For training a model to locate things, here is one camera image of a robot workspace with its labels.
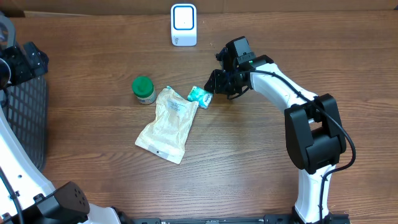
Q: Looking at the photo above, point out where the beige paper pouch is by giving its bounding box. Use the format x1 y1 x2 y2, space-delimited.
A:
135 88 198 164

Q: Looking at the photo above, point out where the white barcode scanner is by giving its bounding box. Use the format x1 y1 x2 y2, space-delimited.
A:
170 3 197 47

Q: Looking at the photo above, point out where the green lid jar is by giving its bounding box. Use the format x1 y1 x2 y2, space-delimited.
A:
132 76 156 105

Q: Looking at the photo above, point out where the teal tissue pack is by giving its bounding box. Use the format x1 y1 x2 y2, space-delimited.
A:
187 86 213 110

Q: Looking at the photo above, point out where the grey plastic basket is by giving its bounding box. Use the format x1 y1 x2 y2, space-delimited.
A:
1 15 49 172

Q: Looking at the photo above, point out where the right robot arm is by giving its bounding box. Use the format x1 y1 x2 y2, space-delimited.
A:
205 36 349 223

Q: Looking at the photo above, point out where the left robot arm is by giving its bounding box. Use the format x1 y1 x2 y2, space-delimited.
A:
1 41 128 223

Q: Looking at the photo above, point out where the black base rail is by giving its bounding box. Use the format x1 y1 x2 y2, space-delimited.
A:
130 213 351 224

